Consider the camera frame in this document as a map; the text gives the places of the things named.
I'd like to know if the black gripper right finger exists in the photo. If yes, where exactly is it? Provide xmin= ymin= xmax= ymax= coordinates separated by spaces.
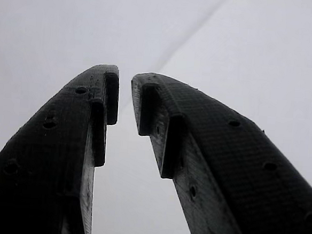
xmin=120 ymin=71 xmax=312 ymax=234

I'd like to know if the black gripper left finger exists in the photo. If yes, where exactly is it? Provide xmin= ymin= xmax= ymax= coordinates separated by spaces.
xmin=0 ymin=56 xmax=122 ymax=234

